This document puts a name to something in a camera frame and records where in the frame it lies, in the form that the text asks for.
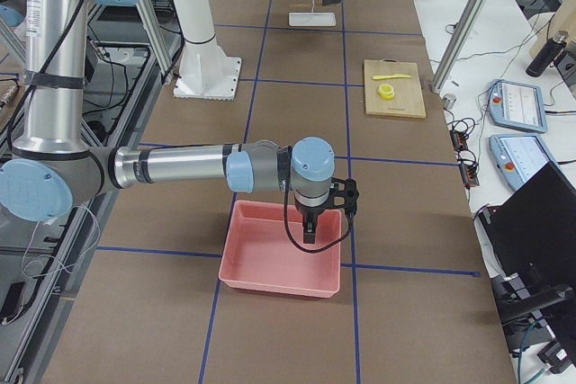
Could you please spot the teach pendant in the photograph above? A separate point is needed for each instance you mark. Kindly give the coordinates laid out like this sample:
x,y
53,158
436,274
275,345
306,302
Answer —
x,y
519,156
517,106

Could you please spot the black water bottle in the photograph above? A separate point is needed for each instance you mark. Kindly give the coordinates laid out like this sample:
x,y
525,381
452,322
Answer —
x,y
547,54

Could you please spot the yellow lemon slice toy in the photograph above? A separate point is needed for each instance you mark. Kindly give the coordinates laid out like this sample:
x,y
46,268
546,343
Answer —
x,y
386,91

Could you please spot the bamboo cutting board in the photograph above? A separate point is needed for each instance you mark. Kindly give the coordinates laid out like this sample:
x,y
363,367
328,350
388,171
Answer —
x,y
408,101

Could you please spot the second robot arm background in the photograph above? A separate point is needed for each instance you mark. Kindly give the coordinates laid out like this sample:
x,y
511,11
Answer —
x,y
13,12

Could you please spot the upper teach pendant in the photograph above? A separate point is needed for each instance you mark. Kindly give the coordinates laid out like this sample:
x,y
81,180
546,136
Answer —
x,y
517,106

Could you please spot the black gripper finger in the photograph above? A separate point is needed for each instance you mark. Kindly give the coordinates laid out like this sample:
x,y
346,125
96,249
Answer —
x,y
309,233

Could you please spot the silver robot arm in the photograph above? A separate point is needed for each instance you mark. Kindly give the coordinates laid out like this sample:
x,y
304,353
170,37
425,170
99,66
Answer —
x,y
52,169

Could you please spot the white rectangular tray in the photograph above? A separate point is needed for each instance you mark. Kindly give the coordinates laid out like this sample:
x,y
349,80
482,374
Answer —
x,y
301,20

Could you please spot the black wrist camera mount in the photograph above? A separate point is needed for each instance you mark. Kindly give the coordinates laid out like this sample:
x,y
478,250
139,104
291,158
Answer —
x,y
343,195

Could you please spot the black laptop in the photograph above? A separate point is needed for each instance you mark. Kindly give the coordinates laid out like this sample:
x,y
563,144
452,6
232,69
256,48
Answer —
x,y
532,233

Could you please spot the yellow plastic knife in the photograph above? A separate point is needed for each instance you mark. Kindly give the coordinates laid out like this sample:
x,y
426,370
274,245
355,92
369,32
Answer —
x,y
391,76

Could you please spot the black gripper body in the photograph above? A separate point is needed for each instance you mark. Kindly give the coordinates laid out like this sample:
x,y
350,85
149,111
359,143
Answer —
x,y
310,213

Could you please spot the aluminium frame post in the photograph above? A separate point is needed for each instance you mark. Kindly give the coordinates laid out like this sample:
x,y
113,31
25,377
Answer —
x,y
461,33

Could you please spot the lower teach pendant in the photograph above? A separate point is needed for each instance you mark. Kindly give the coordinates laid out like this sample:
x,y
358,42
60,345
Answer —
x,y
519,156

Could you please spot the pink plastic bin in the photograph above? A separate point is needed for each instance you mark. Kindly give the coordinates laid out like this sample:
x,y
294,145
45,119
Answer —
x,y
258,254

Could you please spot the small metal cylinder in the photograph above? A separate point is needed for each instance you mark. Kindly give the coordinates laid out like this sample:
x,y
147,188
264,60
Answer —
x,y
448,101

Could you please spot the black phone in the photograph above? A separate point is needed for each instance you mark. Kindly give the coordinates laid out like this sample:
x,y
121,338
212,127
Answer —
x,y
13,303

